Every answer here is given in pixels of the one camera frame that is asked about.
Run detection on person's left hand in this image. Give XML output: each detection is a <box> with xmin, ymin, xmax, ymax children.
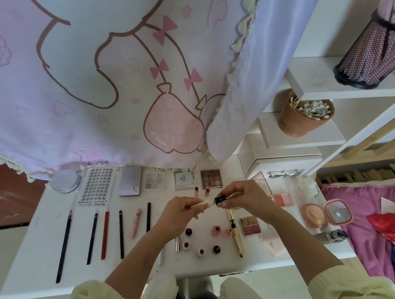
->
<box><xmin>152</xmin><ymin>194</ymin><xmax>210</xmax><ymax>242</ymax></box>

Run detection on person's right hand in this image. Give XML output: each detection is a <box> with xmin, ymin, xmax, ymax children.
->
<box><xmin>218</xmin><ymin>180</ymin><xmax>281</xmax><ymax>222</ymax></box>

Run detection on tan eyeshadow palette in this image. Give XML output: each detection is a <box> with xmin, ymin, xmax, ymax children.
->
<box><xmin>248</xmin><ymin>171</ymin><xmax>275</xmax><ymax>198</ymax></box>

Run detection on small brown quad eyeshadow palette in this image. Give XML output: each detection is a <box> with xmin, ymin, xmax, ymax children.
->
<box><xmin>239</xmin><ymin>215</ymin><xmax>262</xmax><ymax>236</ymax></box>

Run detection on pink blush pan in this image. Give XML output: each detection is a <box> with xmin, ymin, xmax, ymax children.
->
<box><xmin>273</xmin><ymin>192</ymin><xmax>294</xmax><ymax>209</ymax></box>

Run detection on white square compact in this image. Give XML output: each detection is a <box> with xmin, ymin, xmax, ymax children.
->
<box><xmin>173</xmin><ymin>168</ymin><xmax>197</xmax><ymax>190</ymax></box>

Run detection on clear eyeshadow palette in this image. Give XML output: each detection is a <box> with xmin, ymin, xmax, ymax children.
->
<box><xmin>142</xmin><ymin>168</ymin><xmax>167</xmax><ymax>191</ymax></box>

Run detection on dark brown eyeshadow palette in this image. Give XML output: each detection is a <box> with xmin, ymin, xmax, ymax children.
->
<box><xmin>200</xmin><ymin>168</ymin><xmax>224</xmax><ymax>190</ymax></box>

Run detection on pink foundation tube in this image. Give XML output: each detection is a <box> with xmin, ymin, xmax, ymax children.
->
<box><xmin>258</xmin><ymin>234</ymin><xmax>289</xmax><ymax>257</ymax></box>

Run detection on lavender rectangular palette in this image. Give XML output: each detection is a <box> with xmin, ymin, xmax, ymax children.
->
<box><xmin>118</xmin><ymin>165</ymin><xmax>143</xmax><ymax>197</ymax></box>

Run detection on pink cushion compact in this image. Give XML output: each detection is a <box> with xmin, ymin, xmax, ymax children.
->
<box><xmin>301</xmin><ymin>197</ymin><xmax>354</xmax><ymax>230</ymax></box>

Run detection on red lip pencil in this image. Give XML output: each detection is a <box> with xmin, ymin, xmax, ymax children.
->
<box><xmin>101</xmin><ymin>210</ymin><xmax>110</xmax><ymax>260</ymax></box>

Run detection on white false eyelash tray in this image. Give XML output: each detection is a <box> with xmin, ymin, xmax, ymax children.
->
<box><xmin>77</xmin><ymin>164</ymin><xmax>118</xmax><ymax>207</ymax></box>

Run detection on square bottle with black cap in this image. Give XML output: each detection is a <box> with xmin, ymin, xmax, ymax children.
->
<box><xmin>314</xmin><ymin>228</ymin><xmax>341</xmax><ymax>244</ymax></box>

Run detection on round silver compact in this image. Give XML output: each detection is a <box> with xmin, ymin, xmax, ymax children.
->
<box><xmin>49</xmin><ymin>168</ymin><xmax>82</xmax><ymax>195</ymax></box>

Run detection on person's right forearm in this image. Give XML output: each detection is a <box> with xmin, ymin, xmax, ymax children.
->
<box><xmin>263</xmin><ymin>205</ymin><xmax>395</xmax><ymax>299</ymax></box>

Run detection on person's left forearm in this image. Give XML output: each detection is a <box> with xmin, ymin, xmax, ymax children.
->
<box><xmin>72</xmin><ymin>224</ymin><xmax>183</xmax><ymax>299</ymax></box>

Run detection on person's dark trousers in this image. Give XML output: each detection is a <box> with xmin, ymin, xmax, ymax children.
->
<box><xmin>176</xmin><ymin>279</ymin><xmax>220</xmax><ymax>299</ymax></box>

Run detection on white shelf unit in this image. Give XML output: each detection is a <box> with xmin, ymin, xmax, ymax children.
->
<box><xmin>237</xmin><ymin>0</ymin><xmax>395</xmax><ymax>183</ymax></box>

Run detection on terracotta pot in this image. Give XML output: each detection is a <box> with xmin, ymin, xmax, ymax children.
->
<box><xmin>278</xmin><ymin>90</ymin><xmax>336</xmax><ymax>139</ymax></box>

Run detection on bunch of cotton swabs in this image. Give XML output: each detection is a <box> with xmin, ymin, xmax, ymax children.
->
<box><xmin>289</xmin><ymin>94</ymin><xmax>333</xmax><ymax>121</ymax></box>

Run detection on red shiny packet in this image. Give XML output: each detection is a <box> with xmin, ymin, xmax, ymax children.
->
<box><xmin>367</xmin><ymin>212</ymin><xmax>395</xmax><ymax>246</ymax></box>

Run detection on white paper sheet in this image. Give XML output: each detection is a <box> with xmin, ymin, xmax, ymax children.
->
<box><xmin>379</xmin><ymin>196</ymin><xmax>395</xmax><ymax>215</ymax></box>

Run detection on white table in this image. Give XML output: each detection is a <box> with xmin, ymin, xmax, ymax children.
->
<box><xmin>0</xmin><ymin>148</ymin><xmax>361</xmax><ymax>299</ymax></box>

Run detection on reddish brown door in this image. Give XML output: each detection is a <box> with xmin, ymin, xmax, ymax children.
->
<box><xmin>0</xmin><ymin>160</ymin><xmax>56</xmax><ymax>233</ymax></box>

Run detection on pink cartoon print cloth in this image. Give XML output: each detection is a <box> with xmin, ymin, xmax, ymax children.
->
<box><xmin>0</xmin><ymin>0</ymin><xmax>320</xmax><ymax>191</ymax></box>

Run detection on dark container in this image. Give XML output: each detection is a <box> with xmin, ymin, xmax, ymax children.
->
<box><xmin>333</xmin><ymin>7</ymin><xmax>395</xmax><ymax>90</ymax></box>

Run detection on small white bow-handle drawer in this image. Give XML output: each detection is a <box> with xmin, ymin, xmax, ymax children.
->
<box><xmin>238</xmin><ymin>149</ymin><xmax>324</xmax><ymax>180</ymax></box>

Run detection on wooden bed frame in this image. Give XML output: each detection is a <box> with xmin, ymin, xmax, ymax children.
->
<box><xmin>309</xmin><ymin>107</ymin><xmax>395</xmax><ymax>188</ymax></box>

